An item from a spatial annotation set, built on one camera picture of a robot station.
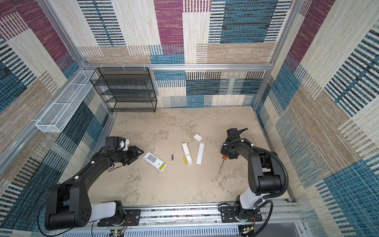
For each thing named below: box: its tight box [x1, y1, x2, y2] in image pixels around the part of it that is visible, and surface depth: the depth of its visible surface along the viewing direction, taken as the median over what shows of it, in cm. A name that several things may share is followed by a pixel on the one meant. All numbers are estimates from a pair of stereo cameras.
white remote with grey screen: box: [143, 151, 168, 173], surface depth 93 cm
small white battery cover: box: [193, 133, 203, 142], surface depth 107 cm
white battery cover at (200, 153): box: [196, 142, 205, 165], surface depth 96 cm
